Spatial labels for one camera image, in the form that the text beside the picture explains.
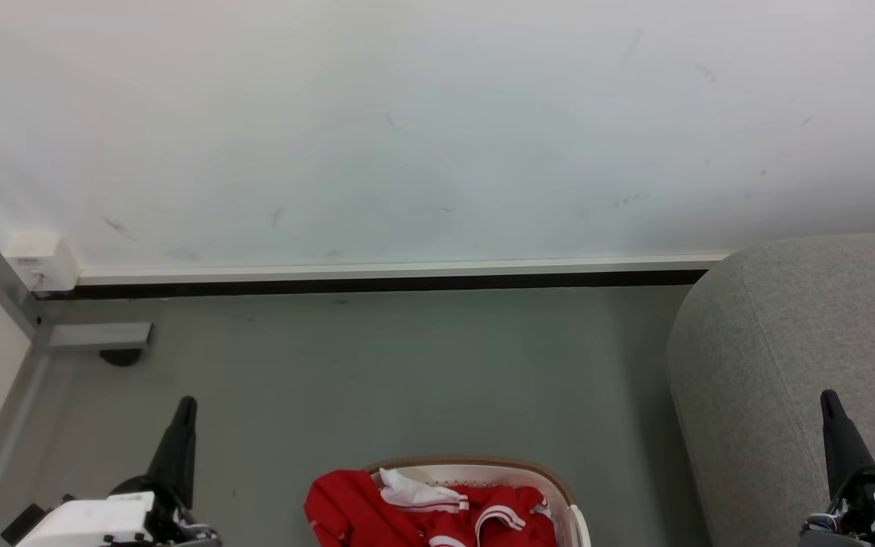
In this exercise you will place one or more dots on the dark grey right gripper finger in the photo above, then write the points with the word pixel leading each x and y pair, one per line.
pixel 841 444

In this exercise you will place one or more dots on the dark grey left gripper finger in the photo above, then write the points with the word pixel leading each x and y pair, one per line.
pixel 178 448

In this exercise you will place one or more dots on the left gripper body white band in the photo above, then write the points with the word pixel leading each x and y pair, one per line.
pixel 96 520

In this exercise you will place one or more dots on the red and white striped garment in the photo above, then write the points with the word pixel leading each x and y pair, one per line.
pixel 422 513

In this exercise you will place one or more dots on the white basket with wooden rim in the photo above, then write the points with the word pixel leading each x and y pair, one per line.
pixel 551 494

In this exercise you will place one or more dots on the grey fabric sofa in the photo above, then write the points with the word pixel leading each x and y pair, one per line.
pixel 772 365

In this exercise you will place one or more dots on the black round foot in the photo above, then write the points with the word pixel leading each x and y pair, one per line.
pixel 121 357

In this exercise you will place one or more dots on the white skirting strip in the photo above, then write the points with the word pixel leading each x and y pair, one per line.
pixel 392 270

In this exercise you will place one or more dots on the grey metal foot bracket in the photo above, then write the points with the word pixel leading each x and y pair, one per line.
pixel 99 335

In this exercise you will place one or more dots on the white wall socket box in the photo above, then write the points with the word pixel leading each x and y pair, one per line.
pixel 41 260

